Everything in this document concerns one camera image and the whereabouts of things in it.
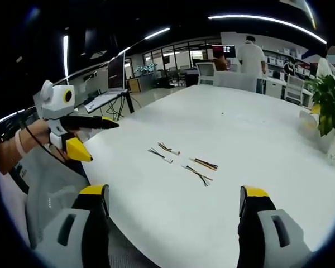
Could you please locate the laptop stand table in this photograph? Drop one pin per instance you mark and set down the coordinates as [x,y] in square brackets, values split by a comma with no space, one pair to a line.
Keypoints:
[123,103]

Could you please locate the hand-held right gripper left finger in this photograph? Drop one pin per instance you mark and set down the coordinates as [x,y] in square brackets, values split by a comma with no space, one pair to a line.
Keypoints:
[81,223]

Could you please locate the open laptop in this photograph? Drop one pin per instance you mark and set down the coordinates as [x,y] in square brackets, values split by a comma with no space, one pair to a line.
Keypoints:
[111,83]

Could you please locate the white office chair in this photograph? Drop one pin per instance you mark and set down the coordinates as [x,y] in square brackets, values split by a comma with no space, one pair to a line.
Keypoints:
[206,73]

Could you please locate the white mesh chair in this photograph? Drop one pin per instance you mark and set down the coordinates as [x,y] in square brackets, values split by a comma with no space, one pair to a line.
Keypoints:
[294,89]

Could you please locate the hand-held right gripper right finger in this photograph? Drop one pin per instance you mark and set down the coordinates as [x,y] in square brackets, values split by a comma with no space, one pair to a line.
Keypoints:
[265,223]

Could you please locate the red wall screen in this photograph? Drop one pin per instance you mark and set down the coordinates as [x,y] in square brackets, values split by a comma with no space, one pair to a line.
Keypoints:
[224,51]

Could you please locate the person's left hand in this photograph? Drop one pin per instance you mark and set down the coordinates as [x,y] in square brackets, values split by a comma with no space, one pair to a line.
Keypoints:
[35,135]

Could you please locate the white plant pot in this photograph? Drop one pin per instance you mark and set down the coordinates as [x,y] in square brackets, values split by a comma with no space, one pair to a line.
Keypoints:
[333,145]

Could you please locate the potted green plant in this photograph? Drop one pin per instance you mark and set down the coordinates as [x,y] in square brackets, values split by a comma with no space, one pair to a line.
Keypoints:
[328,103]

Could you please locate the grey office chair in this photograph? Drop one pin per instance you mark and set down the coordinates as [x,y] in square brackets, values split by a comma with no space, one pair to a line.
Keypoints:
[236,80]

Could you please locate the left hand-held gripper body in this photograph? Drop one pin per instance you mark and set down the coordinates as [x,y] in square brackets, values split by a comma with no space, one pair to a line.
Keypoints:
[57,104]

